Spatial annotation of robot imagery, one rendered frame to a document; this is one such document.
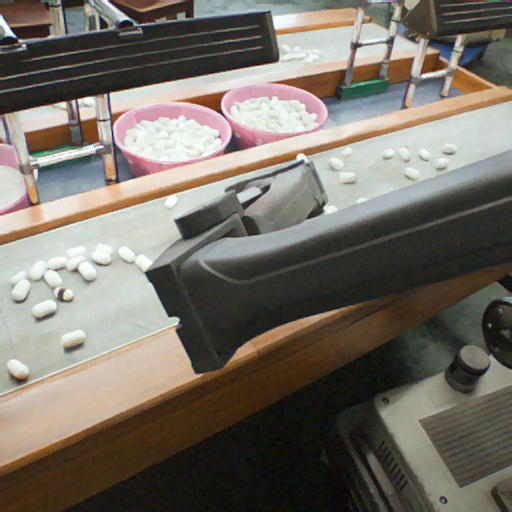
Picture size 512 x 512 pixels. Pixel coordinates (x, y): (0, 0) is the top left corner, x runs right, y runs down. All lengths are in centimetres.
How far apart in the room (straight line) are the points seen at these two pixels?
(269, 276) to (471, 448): 85
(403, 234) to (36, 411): 55
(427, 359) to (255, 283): 154
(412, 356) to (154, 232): 111
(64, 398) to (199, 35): 53
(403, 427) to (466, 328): 96
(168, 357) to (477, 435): 65
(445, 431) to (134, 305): 65
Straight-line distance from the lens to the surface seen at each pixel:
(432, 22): 107
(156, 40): 74
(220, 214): 39
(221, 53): 78
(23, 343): 80
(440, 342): 187
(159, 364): 71
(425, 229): 25
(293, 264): 28
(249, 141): 124
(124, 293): 83
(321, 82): 157
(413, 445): 105
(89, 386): 71
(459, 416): 112
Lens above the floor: 135
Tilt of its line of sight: 43 degrees down
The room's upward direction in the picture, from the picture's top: 7 degrees clockwise
